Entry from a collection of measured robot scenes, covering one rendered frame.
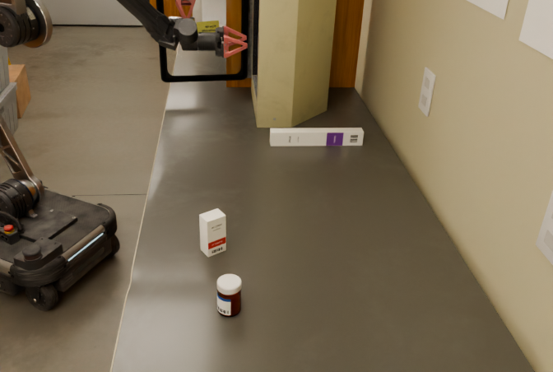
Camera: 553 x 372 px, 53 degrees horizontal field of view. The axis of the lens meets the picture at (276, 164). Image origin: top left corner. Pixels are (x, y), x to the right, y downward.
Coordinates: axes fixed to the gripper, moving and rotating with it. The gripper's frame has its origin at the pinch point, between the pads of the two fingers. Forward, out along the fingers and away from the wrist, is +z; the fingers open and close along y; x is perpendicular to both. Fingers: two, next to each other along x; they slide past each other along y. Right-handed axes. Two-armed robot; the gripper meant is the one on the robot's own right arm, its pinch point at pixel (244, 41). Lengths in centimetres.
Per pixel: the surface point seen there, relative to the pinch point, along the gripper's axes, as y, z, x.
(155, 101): 244, -64, 114
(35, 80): 291, -171, 112
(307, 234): -72, 12, 25
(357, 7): 23.3, 40.9, -6.2
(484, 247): -83, 48, 21
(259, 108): -14.3, 4.3, 17.0
